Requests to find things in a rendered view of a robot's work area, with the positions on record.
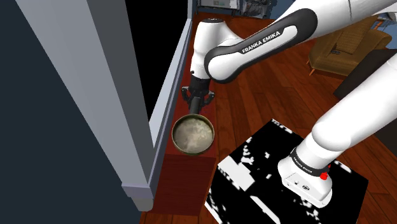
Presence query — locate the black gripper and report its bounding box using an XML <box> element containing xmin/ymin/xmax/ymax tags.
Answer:
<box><xmin>181</xmin><ymin>75</ymin><xmax>216</xmax><ymax>108</ymax></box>

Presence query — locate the red wooden sideboard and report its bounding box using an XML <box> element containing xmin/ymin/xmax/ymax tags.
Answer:
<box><xmin>139</xmin><ymin>12</ymin><xmax>218</xmax><ymax>218</ymax></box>

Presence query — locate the grey framed window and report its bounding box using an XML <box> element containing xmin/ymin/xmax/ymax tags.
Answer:
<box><xmin>15</xmin><ymin>0</ymin><xmax>193</xmax><ymax>213</ymax></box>

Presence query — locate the mustard brown armchair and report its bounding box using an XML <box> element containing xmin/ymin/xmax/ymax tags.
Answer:
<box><xmin>306</xmin><ymin>15</ymin><xmax>393</xmax><ymax>79</ymax></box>

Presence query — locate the brass pan with black handle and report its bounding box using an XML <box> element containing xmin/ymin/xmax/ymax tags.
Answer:
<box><xmin>171</xmin><ymin>97</ymin><xmax>216</xmax><ymax>156</ymax></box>

